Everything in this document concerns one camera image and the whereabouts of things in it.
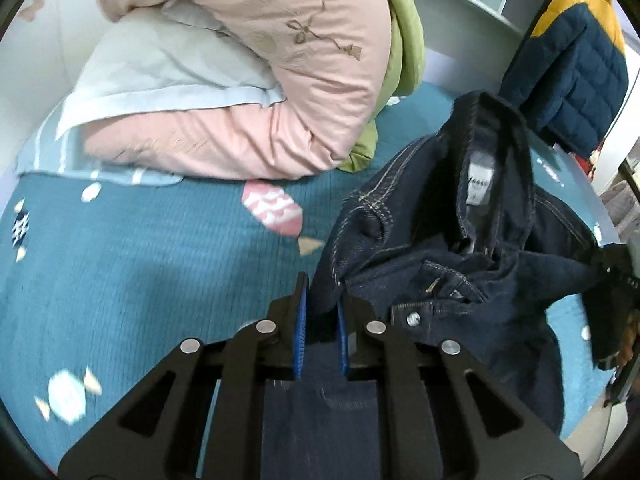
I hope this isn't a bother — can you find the green quilt lining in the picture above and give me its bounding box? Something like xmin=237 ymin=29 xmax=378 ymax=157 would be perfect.
xmin=337 ymin=0 xmax=425 ymax=174

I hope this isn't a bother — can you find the light blue pillow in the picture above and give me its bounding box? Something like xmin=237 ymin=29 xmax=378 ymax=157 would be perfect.
xmin=15 ymin=0 xmax=284 ymax=186

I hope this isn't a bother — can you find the dark blue denim jacket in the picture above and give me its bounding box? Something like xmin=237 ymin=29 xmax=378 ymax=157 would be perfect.
xmin=262 ymin=92 xmax=612 ymax=479

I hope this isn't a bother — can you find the white bed headboard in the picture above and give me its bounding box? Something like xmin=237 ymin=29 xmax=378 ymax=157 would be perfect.
xmin=414 ymin=0 xmax=542 ymax=93

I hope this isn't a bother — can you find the pink folded quilt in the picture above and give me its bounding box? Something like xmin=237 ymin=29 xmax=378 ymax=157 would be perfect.
xmin=62 ymin=0 xmax=396 ymax=180

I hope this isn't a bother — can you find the teal quilted bedspread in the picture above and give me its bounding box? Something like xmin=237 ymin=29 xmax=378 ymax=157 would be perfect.
xmin=0 ymin=81 xmax=618 ymax=476

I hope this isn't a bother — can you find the navy yellow puffer jacket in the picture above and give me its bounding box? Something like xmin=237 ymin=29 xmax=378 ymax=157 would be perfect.
xmin=499 ymin=0 xmax=629 ymax=159

